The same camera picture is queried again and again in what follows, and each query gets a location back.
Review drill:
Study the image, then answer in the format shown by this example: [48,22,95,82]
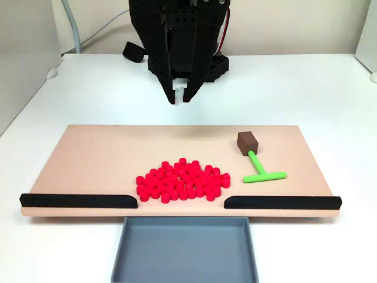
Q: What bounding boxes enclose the black rounded block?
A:
[123,41,147,63]

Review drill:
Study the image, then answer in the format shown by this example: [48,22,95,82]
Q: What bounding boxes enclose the white red black servo cable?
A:
[217,5,231,52]

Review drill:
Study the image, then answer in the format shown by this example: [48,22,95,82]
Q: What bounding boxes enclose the grey plastic tray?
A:
[110,216,260,283]

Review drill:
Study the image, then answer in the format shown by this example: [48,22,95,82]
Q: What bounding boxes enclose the white side panel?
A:
[0,0,63,136]
[355,0,377,74]

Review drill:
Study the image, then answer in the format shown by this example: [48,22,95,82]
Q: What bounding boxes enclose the thin white cable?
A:
[80,10,132,50]

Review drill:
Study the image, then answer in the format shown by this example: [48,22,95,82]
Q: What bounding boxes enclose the beige board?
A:
[21,124,343,221]

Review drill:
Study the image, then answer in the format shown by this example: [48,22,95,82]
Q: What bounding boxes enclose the black foam strip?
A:
[223,195,343,210]
[19,193,138,210]

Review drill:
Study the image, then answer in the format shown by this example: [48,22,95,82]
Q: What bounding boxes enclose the grey cable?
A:
[61,0,82,54]

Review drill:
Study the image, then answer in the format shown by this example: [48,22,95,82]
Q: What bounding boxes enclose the green T-tool with brown handle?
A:
[237,131,288,185]

